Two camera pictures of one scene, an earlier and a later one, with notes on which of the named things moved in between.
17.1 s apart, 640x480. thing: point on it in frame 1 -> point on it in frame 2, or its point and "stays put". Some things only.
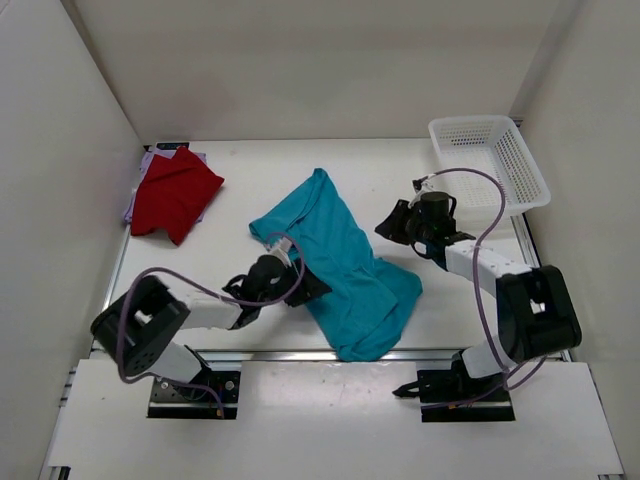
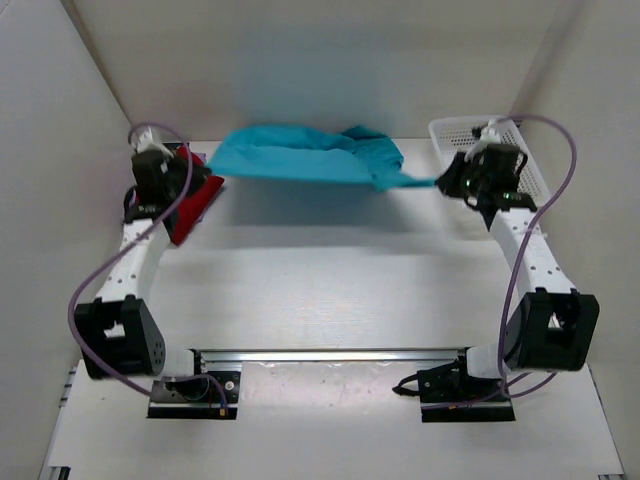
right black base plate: x=452 y=396 stays put
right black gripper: x=393 y=228 -> x=450 y=184
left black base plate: x=172 y=401 stays put
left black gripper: x=310 y=287 -> x=197 y=180
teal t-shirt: x=359 y=313 -> x=355 y=155
